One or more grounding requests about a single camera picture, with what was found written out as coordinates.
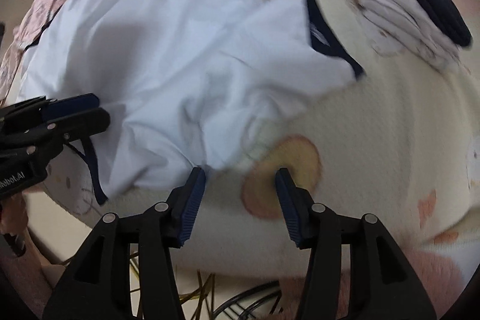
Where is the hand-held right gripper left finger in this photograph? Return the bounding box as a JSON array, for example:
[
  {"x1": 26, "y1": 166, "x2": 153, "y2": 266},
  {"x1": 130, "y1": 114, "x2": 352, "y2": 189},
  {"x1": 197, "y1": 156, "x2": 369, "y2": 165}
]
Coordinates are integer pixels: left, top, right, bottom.
[{"x1": 42, "y1": 166, "x2": 208, "y2": 320}]

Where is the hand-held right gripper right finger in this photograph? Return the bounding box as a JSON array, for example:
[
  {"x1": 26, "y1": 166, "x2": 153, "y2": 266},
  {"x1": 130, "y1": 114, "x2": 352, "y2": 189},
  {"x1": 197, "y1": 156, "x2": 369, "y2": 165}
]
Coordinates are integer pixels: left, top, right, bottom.
[{"x1": 275, "y1": 167, "x2": 437, "y2": 320}]

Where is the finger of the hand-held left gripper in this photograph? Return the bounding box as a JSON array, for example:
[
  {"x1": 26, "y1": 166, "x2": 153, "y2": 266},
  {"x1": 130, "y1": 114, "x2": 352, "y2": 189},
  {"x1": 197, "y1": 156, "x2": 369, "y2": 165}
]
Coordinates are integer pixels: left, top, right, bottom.
[
  {"x1": 0, "y1": 94, "x2": 100, "y2": 129},
  {"x1": 0, "y1": 108, "x2": 111, "y2": 156}
]

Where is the white shirt with navy trim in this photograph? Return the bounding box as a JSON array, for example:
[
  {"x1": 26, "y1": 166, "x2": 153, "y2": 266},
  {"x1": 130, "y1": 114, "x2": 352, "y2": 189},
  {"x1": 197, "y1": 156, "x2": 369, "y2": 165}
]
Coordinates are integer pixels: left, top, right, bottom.
[{"x1": 19, "y1": 0, "x2": 366, "y2": 206}]

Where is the pink patterned garment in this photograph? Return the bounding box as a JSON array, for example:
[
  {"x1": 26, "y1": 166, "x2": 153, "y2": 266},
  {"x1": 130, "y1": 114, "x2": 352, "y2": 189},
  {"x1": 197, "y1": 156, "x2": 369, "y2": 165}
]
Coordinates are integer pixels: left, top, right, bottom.
[{"x1": 0, "y1": 0, "x2": 94, "y2": 99}]

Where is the printed cartoon cat blanket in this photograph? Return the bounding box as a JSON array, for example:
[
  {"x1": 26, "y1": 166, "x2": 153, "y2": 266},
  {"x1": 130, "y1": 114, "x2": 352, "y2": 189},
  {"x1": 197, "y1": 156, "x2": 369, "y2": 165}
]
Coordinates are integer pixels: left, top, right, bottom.
[{"x1": 0, "y1": 0, "x2": 480, "y2": 283}]

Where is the pink fluffy pajamas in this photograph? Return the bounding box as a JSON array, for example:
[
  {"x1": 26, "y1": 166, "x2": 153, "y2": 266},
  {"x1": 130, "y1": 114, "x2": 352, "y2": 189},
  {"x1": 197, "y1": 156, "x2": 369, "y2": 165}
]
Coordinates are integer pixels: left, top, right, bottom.
[{"x1": 0, "y1": 193, "x2": 473, "y2": 320}]

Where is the folded white garment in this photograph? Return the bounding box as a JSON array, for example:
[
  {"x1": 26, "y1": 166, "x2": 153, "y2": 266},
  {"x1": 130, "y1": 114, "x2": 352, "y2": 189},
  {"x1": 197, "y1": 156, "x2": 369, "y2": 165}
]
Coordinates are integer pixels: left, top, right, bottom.
[{"x1": 343, "y1": 0, "x2": 464, "y2": 73}]

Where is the gold wire rack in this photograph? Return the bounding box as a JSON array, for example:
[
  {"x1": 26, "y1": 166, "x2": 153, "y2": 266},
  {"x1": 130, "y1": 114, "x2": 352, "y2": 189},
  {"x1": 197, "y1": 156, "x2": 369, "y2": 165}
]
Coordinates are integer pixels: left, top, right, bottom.
[{"x1": 127, "y1": 241, "x2": 286, "y2": 320}]

